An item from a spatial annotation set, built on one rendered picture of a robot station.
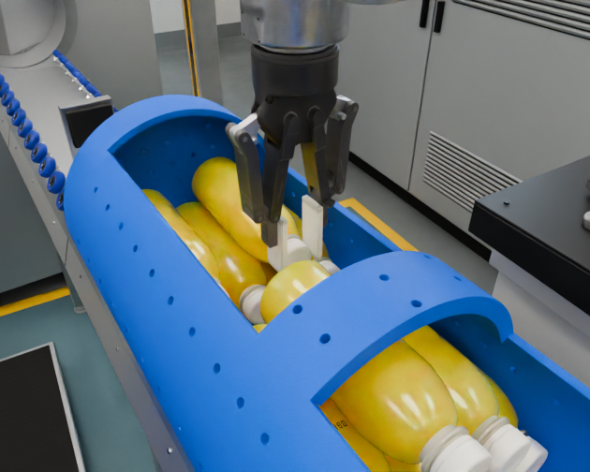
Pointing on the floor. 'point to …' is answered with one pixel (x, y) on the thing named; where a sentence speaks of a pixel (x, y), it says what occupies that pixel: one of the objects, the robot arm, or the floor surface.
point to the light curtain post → (202, 49)
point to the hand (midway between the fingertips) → (295, 236)
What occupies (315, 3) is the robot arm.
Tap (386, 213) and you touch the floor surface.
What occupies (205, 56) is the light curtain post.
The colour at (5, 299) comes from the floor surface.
